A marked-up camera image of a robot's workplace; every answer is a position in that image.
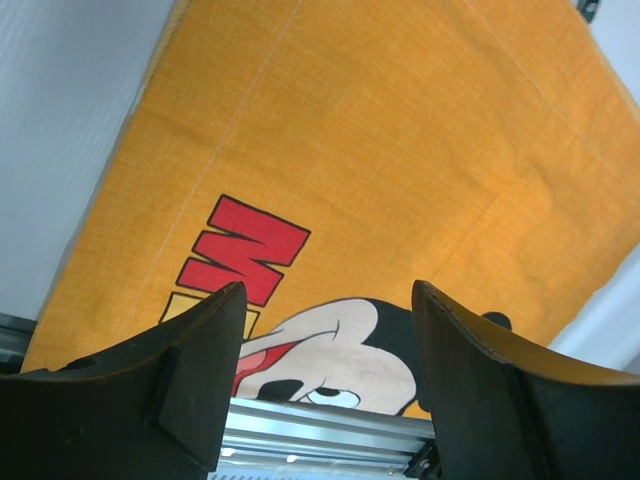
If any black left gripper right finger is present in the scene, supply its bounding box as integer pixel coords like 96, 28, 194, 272
412, 281, 639, 479

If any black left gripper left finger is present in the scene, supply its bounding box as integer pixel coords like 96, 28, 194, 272
1, 283, 247, 479

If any orange cartoon print cloth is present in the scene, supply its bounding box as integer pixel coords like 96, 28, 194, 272
23, 1, 639, 418

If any fork with teal handle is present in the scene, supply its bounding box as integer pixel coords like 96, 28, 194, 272
575, 0, 601, 23

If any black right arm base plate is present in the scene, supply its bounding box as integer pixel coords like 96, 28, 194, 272
404, 443, 442, 480

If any aluminium mounting rail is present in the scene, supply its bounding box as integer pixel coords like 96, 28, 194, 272
0, 312, 436, 476

